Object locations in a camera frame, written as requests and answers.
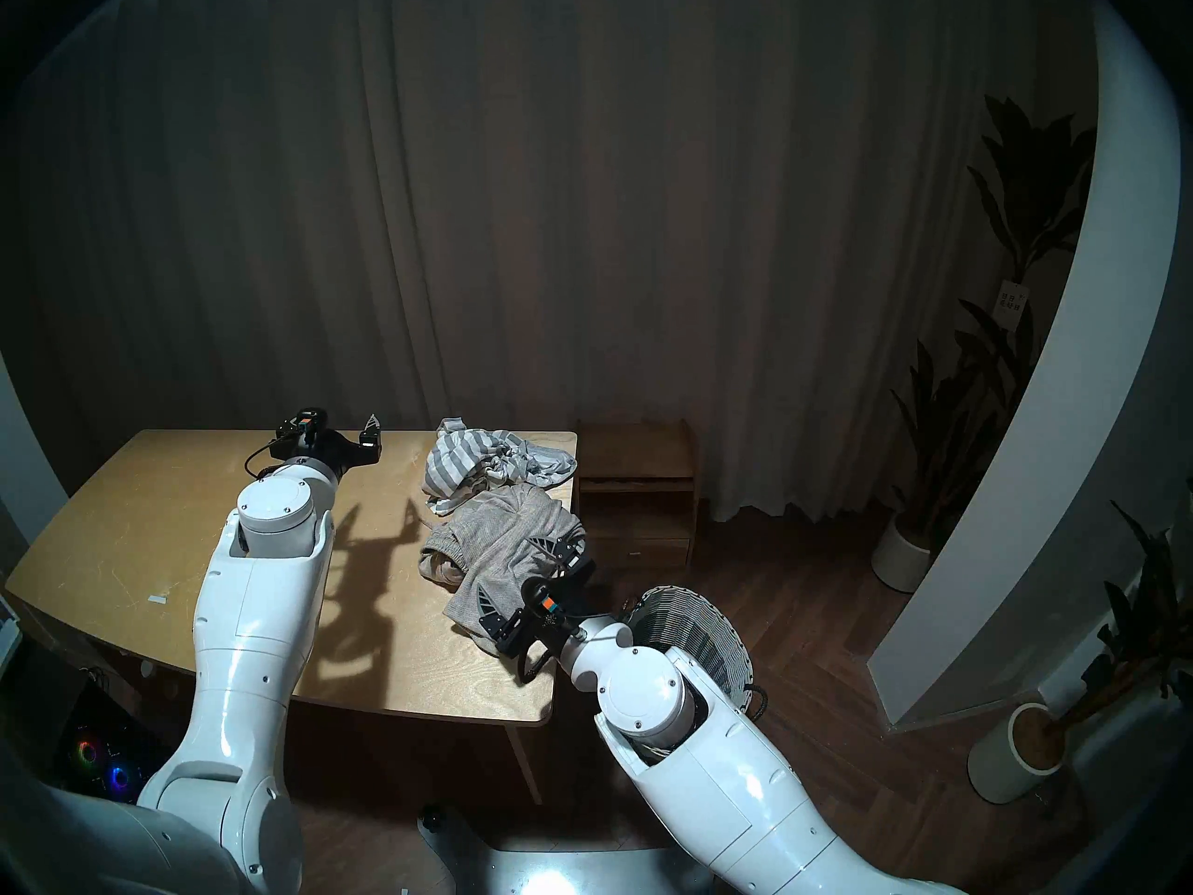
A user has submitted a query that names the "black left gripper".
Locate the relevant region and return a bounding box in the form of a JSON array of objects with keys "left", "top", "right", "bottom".
[{"left": 270, "top": 408, "right": 383, "bottom": 482}]

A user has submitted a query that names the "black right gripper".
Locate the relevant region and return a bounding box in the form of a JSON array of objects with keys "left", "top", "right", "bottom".
[{"left": 475, "top": 529, "right": 598, "bottom": 685}]

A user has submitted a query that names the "grey knit garment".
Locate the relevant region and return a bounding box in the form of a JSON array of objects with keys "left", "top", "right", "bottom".
[{"left": 419, "top": 483, "right": 588, "bottom": 657}]

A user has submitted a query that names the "grey white striped garment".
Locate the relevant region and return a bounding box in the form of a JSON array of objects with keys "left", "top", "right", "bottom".
[{"left": 422, "top": 418, "right": 579, "bottom": 517}]

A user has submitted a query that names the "white wicker laundry hamper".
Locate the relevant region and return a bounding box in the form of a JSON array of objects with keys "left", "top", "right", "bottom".
[{"left": 620, "top": 585, "right": 768, "bottom": 719}]

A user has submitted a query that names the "small wooden nightstand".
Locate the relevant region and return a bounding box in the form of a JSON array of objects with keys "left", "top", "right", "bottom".
[{"left": 573, "top": 420, "right": 698, "bottom": 569}]

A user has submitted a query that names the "light wooden table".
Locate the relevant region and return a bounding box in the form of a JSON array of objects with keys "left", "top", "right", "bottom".
[{"left": 5, "top": 429, "right": 579, "bottom": 806}]

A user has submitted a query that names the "long pleated curtain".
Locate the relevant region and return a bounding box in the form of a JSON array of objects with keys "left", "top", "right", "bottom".
[{"left": 0, "top": 0, "right": 1022, "bottom": 523}]

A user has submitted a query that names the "round white plant pot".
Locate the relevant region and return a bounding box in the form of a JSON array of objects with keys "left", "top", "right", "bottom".
[{"left": 871, "top": 516, "right": 934, "bottom": 595}]

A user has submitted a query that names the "computer case with RGB fans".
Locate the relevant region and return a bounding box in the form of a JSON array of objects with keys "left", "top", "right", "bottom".
[{"left": 51, "top": 683, "right": 180, "bottom": 803}]

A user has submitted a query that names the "white cylindrical plant pot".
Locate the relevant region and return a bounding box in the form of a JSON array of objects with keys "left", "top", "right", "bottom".
[{"left": 967, "top": 702, "right": 1069, "bottom": 805}]

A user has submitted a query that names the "small leafy houseplant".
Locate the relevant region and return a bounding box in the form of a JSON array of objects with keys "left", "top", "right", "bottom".
[{"left": 1053, "top": 483, "right": 1193, "bottom": 745}]

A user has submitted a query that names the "tall leafy houseplant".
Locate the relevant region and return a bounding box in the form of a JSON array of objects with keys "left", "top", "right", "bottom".
[{"left": 890, "top": 96, "right": 1097, "bottom": 551}]

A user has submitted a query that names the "grey metal robot base plate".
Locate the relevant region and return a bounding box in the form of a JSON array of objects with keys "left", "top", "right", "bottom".
[{"left": 419, "top": 805, "right": 714, "bottom": 895}]

